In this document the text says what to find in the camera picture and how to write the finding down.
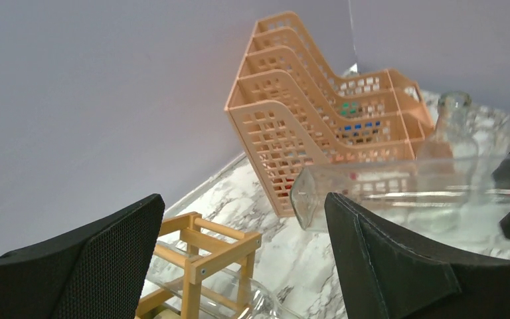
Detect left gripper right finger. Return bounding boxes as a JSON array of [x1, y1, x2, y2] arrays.
[[324, 193, 510, 318]]

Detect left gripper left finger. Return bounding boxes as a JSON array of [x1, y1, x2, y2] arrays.
[[0, 194, 165, 318]]

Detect clear tall glass bottle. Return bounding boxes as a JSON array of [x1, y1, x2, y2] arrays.
[[290, 154, 510, 260]]

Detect clear round glass bottle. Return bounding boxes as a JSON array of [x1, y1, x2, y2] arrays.
[[416, 91, 479, 160]]

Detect wooden wine rack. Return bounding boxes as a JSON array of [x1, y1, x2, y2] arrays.
[[135, 212, 262, 318]]

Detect orange plastic file organizer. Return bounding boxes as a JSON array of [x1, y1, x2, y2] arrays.
[[224, 11, 434, 217]]

